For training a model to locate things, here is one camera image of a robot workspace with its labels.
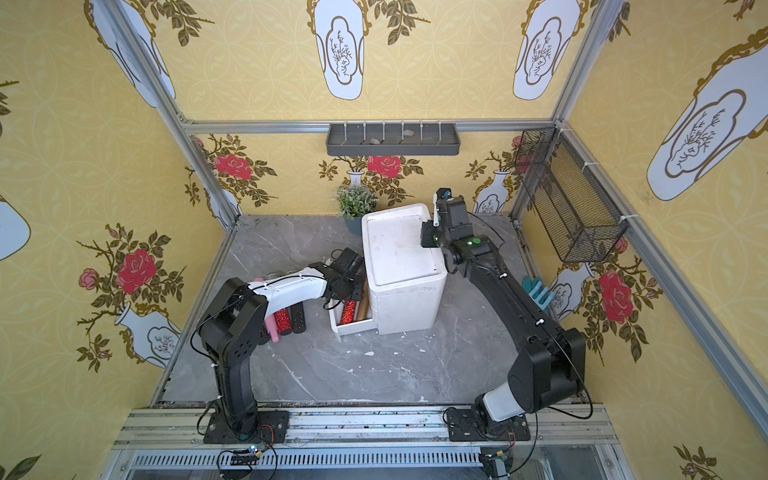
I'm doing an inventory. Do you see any gold microphone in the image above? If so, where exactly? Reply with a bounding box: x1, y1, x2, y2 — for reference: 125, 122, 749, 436
356, 281, 370, 321

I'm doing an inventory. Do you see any black glitter microphone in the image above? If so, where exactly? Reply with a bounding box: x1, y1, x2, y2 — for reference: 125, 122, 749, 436
289, 302, 306, 334

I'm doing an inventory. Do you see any white drawer cabinet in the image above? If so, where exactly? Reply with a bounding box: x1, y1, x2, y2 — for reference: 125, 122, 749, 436
362, 203, 447, 335

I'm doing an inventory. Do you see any pink microphone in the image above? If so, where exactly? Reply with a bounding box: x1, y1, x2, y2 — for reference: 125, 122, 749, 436
252, 277, 280, 343

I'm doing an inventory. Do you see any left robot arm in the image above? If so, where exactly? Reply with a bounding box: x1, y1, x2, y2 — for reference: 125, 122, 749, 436
196, 248, 365, 440

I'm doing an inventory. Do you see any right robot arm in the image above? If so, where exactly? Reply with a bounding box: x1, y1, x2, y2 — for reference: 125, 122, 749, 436
420, 188, 587, 435

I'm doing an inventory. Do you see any small potted green plant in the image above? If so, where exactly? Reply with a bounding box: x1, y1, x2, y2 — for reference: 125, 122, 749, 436
336, 185, 378, 236

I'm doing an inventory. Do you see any teal plastic rack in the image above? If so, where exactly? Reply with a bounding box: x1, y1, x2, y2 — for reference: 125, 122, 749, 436
522, 276, 556, 311

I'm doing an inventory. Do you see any grey wall shelf tray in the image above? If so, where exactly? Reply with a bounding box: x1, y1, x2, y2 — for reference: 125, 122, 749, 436
326, 121, 462, 157

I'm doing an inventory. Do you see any black wire mesh basket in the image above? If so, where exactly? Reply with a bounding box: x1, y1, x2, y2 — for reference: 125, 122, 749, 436
516, 127, 628, 263

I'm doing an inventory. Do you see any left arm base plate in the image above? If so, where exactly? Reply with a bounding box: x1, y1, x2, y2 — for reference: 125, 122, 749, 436
203, 410, 290, 445

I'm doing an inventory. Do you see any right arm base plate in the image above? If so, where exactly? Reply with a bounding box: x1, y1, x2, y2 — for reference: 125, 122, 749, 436
442, 407, 531, 443

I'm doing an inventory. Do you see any aluminium front rail frame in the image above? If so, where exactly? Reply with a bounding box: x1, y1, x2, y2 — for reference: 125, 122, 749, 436
101, 404, 632, 479

